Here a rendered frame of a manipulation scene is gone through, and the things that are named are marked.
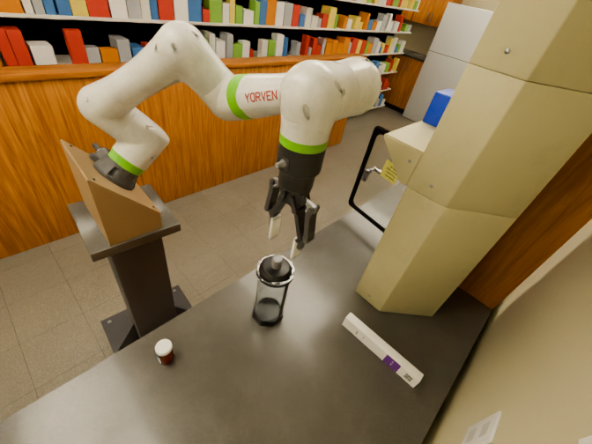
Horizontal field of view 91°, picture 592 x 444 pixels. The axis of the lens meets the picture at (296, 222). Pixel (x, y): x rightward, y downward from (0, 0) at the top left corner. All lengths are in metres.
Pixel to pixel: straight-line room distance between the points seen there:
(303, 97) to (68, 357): 1.95
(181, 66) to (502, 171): 0.79
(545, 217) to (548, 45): 0.59
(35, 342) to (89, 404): 1.36
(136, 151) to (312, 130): 0.79
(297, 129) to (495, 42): 0.41
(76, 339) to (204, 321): 1.31
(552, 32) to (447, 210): 0.38
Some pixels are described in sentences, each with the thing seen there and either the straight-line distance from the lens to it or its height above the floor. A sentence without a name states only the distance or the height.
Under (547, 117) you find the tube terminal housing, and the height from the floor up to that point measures 1.66.
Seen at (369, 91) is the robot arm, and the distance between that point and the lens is 0.60.
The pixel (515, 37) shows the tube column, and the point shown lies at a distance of 0.73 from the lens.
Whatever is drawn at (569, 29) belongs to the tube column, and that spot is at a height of 1.79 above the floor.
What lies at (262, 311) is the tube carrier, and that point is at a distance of 0.92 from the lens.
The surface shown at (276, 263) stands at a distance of 0.78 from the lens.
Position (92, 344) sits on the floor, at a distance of 2.16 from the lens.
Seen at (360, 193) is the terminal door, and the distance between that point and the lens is 1.36.
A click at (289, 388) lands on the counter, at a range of 0.91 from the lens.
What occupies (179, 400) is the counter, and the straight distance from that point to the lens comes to 0.91.
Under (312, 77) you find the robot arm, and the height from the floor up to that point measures 1.68.
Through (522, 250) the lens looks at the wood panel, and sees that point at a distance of 1.23.
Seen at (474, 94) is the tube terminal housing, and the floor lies 1.66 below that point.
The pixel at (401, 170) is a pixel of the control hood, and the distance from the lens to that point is 0.83.
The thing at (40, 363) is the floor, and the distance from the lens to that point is 2.21.
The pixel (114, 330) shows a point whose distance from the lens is 2.14.
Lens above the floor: 1.79
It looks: 40 degrees down
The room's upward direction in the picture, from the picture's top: 12 degrees clockwise
